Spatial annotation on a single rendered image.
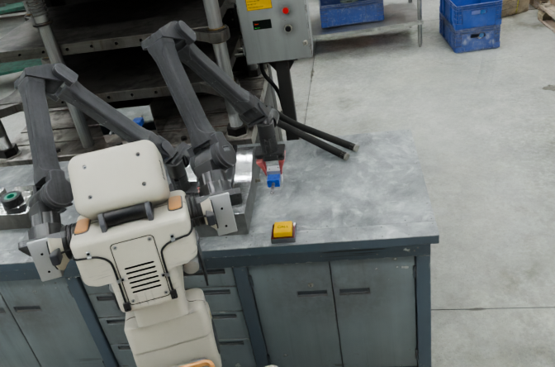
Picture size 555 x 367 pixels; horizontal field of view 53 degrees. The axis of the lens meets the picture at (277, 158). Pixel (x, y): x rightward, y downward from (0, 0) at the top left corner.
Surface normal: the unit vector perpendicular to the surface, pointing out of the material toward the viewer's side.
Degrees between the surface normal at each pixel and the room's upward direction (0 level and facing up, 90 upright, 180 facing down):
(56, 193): 55
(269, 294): 90
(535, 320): 0
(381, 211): 0
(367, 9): 92
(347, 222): 0
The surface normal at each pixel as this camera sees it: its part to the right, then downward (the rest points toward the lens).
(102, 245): 0.20, 0.35
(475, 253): -0.15, -0.85
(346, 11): -0.05, 0.57
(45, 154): 0.65, -0.46
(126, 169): 0.06, -0.22
